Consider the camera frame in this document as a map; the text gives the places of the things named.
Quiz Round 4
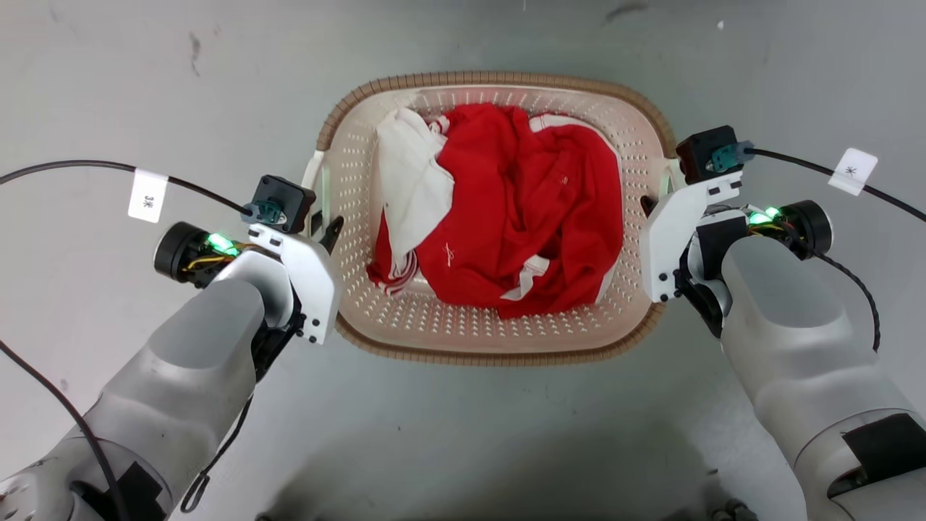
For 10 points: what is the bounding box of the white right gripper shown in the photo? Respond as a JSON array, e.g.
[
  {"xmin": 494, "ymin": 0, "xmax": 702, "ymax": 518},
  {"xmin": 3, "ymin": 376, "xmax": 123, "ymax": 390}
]
[{"xmin": 640, "ymin": 171, "xmax": 834, "ymax": 339}]

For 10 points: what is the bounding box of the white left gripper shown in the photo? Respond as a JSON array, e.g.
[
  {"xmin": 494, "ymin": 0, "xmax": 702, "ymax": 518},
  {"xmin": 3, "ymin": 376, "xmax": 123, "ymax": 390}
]
[{"xmin": 153, "ymin": 215, "xmax": 346, "ymax": 345}]

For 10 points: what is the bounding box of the beige perforated plastic laundry basket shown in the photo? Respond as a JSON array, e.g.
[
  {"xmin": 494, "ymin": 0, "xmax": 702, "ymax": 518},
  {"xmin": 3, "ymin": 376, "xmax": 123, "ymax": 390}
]
[{"xmin": 300, "ymin": 70, "xmax": 679, "ymax": 367}]

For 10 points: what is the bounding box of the red garment with white stripes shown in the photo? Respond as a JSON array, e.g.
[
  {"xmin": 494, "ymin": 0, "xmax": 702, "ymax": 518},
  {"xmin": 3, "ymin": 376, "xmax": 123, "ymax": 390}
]
[{"xmin": 366, "ymin": 103, "xmax": 624, "ymax": 321}]

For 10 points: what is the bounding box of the black right camera cable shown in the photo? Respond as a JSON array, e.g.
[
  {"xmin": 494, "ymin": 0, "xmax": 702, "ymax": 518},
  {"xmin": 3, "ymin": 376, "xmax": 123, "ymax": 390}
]
[{"xmin": 744, "ymin": 148, "xmax": 926, "ymax": 224}]

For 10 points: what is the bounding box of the black camera cable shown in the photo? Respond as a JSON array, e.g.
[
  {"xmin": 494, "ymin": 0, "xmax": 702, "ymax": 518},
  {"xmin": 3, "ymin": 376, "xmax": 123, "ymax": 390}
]
[
  {"xmin": 744, "ymin": 148, "xmax": 926, "ymax": 224},
  {"xmin": 0, "ymin": 160, "xmax": 251, "ymax": 216}
]

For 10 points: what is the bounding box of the white cable label with print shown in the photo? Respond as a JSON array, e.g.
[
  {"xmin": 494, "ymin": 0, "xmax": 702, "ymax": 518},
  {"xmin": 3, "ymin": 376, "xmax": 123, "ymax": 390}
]
[{"xmin": 128, "ymin": 169, "xmax": 169, "ymax": 224}]

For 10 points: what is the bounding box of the white cable label with star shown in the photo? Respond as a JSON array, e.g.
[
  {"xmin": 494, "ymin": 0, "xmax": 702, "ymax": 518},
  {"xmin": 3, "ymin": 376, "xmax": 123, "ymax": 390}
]
[{"xmin": 828, "ymin": 148, "xmax": 879, "ymax": 197}]

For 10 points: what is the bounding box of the black twisted right gripper cable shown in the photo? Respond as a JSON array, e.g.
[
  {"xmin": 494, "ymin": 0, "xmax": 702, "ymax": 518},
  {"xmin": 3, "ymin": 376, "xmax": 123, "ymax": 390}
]
[{"xmin": 776, "ymin": 219, "xmax": 882, "ymax": 354}]

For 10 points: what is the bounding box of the black looped left gripper cable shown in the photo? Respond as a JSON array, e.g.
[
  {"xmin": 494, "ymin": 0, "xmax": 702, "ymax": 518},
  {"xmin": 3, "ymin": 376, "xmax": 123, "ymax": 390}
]
[{"xmin": 179, "ymin": 394, "xmax": 255, "ymax": 514}]

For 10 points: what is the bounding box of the black left camera cable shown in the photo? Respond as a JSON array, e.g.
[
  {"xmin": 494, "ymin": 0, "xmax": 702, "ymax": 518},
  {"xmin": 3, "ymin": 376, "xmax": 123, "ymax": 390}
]
[{"xmin": 0, "ymin": 160, "xmax": 251, "ymax": 216}]

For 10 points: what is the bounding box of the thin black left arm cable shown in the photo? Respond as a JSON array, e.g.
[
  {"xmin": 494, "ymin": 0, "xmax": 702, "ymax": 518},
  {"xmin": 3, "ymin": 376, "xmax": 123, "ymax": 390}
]
[{"xmin": 0, "ymin": 339, "xmax": 132, "ymax": 521}]

